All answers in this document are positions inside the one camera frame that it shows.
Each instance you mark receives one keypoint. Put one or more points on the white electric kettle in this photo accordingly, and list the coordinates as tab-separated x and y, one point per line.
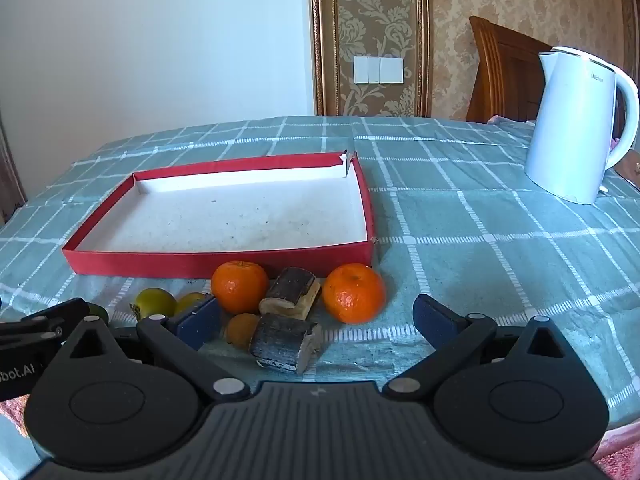
565	135

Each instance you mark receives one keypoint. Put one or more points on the shallow red cardboard box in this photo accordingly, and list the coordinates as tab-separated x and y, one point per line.
200	262

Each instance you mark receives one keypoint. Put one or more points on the green cucumber piece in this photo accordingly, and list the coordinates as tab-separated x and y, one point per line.
99	312

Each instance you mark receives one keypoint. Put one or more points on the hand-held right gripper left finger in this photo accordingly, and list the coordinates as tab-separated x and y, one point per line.
197	322

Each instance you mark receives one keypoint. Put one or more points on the wooden headboard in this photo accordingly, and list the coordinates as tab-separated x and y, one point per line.
500	80

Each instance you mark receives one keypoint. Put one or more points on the gold framed wallpaper panel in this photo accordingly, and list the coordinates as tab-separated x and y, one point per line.
320	35

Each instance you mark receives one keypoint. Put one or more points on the white wall switch plate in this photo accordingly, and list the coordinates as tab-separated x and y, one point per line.
378	70

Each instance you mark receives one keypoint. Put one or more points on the orange mandarin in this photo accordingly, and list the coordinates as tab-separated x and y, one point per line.
354	295
240	287

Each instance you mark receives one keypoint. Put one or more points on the pale pink cloth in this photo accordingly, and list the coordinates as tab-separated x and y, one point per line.
505	120

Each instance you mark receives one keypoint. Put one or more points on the dark eggplant piece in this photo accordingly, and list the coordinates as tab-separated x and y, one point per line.
280	342

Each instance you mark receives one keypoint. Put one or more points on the small brown kiwi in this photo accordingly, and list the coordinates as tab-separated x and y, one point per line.
240	332

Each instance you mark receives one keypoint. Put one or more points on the pink terry blanket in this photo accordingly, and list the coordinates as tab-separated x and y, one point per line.
620	452

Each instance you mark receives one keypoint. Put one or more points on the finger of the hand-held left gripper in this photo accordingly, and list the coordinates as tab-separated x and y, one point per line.
45	320

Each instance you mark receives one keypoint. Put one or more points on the teal checkered bedsheet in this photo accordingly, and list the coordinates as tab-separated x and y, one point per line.
475	240

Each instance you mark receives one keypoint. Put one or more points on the round green fruit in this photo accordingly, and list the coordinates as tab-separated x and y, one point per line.
155	302
189	302

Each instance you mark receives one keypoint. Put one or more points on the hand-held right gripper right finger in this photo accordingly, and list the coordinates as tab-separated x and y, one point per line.
435	317

